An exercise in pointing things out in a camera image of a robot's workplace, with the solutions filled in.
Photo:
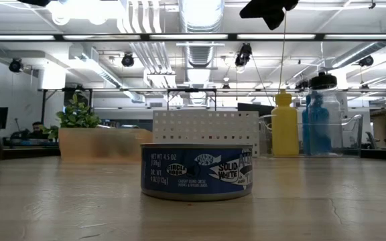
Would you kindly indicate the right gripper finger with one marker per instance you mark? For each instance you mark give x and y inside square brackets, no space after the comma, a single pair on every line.
[266,11]

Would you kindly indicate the clear bottle with black cap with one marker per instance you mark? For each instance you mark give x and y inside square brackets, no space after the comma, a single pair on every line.
[330,100]

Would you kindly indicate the black aluminium table frame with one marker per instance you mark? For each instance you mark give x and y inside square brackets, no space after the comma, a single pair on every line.
[384,154]
[30,153]

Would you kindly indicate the black ceiling lamp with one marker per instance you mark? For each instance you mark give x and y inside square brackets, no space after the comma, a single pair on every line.
[366,61]
[15,65]
[243,55]
[127,60]

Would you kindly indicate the black ceiling light rail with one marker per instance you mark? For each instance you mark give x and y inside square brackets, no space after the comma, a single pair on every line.
[193,36]

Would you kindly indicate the yellow plastic squeeze bottle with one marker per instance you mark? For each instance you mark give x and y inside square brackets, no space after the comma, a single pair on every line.
[285,127]

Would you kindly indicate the blue solid white tuna can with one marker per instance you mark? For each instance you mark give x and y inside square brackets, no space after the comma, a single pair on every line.
[196,170]

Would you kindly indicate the white perforated metal basket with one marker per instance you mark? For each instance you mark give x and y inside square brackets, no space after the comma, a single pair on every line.
[206,130]

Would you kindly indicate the green artificial plant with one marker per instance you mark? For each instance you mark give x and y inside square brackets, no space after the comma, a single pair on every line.
[77,115]

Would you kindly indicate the blue plastic squeeze bottle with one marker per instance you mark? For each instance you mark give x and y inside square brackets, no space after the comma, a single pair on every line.
[317,127]

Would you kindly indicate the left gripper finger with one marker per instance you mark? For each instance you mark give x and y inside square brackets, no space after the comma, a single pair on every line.
[35,2]

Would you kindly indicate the clear plastic tray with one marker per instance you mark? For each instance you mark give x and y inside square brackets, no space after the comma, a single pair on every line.
[354,134]

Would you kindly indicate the white round pillar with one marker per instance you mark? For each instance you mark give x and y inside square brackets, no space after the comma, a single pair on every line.
[342,100]

